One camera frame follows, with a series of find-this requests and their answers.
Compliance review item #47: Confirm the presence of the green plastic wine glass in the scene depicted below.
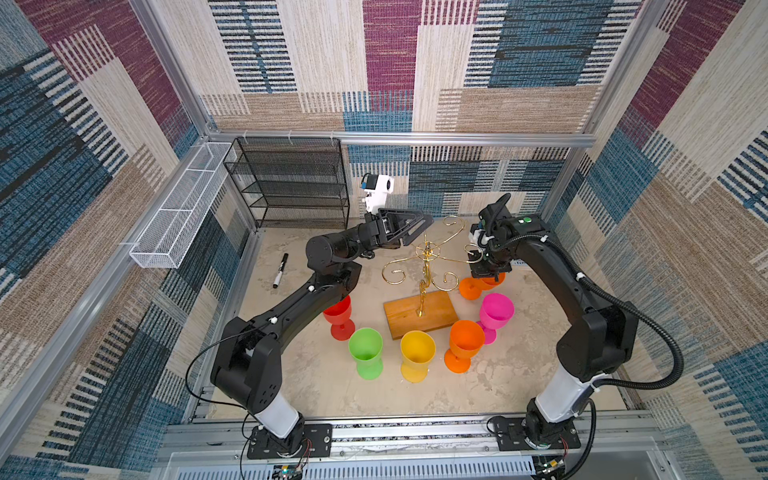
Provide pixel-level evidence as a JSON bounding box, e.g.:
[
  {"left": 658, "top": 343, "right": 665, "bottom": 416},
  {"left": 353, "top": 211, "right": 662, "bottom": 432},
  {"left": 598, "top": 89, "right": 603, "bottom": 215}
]
[{"left": 348, "top": 328, "right": 383, "bottom": 380}]

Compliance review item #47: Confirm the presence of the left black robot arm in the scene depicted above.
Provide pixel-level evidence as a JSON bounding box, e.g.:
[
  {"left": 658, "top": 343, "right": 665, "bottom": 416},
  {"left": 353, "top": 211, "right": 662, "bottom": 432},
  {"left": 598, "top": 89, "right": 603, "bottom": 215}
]
[{"left": 210, "top": 209, "right": 433, "bottom": 454}]

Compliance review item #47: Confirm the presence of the wooden rack base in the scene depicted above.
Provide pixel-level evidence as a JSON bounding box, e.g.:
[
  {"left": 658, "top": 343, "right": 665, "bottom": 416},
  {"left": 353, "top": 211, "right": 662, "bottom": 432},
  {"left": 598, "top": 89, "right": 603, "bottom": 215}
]
[{"left": 383, "top": 291, "right": 459, "bottom": 340}]

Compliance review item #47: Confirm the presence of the black marker pen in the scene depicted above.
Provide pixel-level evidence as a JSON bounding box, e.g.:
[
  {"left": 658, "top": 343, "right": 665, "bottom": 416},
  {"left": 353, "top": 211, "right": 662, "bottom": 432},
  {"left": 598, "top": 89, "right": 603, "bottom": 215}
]
[{"left": 272, "top": 252, "right": 289, "bottom": 289}]

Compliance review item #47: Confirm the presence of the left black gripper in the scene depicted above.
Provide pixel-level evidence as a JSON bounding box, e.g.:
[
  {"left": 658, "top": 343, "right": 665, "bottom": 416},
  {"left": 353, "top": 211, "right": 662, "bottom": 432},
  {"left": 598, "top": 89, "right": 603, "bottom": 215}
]
[{"left": 332, "top": 221, "right": 427, "bottom": 267}]

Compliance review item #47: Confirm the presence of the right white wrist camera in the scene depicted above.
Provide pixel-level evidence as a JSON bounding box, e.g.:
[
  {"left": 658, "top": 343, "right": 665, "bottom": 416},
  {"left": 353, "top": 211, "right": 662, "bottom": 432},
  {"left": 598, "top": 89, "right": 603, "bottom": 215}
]
[{"left": 468, "top": 223, "right": 487, "bottom": 249}]

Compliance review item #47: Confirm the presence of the orange wine glass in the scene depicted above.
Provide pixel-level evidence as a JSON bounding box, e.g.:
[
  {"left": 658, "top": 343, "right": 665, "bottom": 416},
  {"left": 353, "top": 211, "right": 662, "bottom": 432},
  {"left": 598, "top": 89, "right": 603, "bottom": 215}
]
[
  {"left": 444, "top": 320, "right": 485, "bottom": 374},
  {"left": 458, "top": 273, "right": 506, "bottom": 301}
]

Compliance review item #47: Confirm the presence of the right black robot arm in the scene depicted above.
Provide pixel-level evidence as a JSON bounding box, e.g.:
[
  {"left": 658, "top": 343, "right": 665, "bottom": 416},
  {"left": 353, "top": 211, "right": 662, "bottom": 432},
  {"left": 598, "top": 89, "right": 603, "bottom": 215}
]
[{"left": 468, "top": 195, "right": 684, "bottom": 449}]

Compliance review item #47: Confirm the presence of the pink plastic wine glass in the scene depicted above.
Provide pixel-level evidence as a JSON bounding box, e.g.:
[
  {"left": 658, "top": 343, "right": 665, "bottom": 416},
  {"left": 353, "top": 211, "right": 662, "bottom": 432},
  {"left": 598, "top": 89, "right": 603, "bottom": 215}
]
[{"left": 477, "top": 293, "right": 515, "bottom": 345}]

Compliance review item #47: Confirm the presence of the white mesh basket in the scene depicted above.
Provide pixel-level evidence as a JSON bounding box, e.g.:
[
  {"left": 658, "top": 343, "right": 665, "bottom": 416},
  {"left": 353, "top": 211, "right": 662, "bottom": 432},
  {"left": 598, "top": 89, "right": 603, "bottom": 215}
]
[{"left": 130, "top": 142, "right": 234, "bottom": 269}]

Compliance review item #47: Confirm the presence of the yellow plastic wine glass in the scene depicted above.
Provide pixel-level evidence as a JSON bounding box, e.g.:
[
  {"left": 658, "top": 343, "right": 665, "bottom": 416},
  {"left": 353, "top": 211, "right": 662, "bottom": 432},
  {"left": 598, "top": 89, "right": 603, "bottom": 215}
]
[{"left": 400, "top": 330, "right": 436, "bottom": 383}]

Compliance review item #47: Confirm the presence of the black wire shelf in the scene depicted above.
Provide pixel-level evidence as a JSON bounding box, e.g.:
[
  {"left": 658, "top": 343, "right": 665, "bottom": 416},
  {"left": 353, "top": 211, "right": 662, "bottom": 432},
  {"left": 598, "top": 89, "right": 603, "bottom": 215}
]
[{"left": 223, "top": 137, "right": 350, "bottom": 230}]

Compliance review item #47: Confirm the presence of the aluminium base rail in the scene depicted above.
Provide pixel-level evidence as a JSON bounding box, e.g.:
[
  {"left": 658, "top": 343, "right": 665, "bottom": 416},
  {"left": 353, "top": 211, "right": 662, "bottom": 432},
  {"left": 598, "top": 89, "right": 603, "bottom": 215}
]
[{"left": 150, "top": 411, "right": 685, "bottom": 479}]

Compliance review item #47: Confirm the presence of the gold wire glass rack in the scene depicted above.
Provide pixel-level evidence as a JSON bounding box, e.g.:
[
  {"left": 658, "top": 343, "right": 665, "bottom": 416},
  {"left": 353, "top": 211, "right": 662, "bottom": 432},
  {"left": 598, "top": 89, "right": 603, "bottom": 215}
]
[{"left": 381, "top": 215, "right": 470, "bottom": 296}]

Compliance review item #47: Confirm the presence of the orange front wine glass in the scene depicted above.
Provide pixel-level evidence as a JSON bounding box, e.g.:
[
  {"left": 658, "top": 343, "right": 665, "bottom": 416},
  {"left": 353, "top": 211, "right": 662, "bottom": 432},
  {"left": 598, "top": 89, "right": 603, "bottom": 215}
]
[{"left": 444, "top": 320, "right": 485, "bottom": 374}]

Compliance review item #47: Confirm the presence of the orange back wine glass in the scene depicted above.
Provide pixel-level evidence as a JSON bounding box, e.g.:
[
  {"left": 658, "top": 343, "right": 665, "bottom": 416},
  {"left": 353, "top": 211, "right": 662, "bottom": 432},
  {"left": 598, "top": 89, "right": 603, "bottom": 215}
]
[{"left": 458, "top": 273, "right": 506, "bottom": 301}]

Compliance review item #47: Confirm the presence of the red plastic wine glass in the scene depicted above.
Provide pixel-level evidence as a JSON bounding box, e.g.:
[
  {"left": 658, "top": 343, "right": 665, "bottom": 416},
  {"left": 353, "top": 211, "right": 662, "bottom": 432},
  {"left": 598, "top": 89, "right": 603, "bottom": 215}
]
[{"left": 323, "top": 296, "right": 356, "bottom": 341}]

